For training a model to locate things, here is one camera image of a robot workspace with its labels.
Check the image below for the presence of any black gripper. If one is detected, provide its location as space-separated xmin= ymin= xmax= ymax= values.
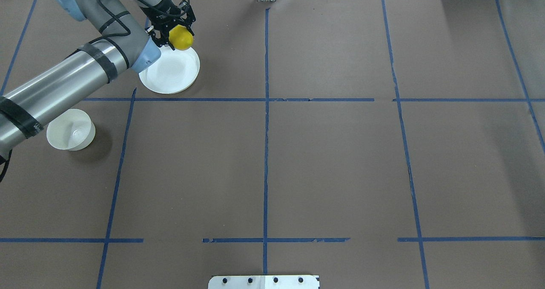
xmin=143 ymin=0 xmax=196 ymax=50

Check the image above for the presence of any yellow lemon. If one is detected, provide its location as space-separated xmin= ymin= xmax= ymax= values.
xmin=169 ymin=25 xmax=193 ymax=51

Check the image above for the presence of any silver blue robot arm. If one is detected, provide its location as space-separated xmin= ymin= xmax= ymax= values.
xmin=0 ymin=0 xmax=196 ymax=163

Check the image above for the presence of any white plate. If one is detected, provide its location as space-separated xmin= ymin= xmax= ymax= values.
xmin=138 ymin=46 xmax=201 ymax=94

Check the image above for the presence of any white bowl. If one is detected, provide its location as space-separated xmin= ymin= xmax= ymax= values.
xmin=46 ymin=109 xmax=96 ymax=151

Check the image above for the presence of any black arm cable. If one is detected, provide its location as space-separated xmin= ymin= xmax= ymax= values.
xmin=0 ymin=0 xmax=190 ymax=183

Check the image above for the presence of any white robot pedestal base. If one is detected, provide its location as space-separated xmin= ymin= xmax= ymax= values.
xmin=208 ymin=274 xmax=321 ymax=289

